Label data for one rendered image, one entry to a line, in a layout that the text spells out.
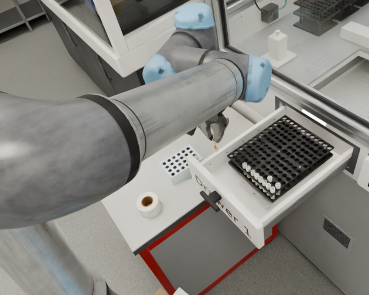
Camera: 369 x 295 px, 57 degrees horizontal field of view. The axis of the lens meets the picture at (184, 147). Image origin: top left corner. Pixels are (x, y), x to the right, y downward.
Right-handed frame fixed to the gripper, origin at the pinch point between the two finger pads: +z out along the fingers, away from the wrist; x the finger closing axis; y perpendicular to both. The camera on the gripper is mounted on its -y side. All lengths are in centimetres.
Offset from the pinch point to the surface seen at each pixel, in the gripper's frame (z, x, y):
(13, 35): 98, 353, 114
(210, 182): 5.1, -3.8, -9.1
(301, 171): 7.9, -21.9, 5.5
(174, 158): 19.8, 19.5, 1.4
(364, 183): 13.9, -35.9, 12.7
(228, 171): 14.2, -2.2, 1.4
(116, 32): -3, 63, 32
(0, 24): 83, 361, 112
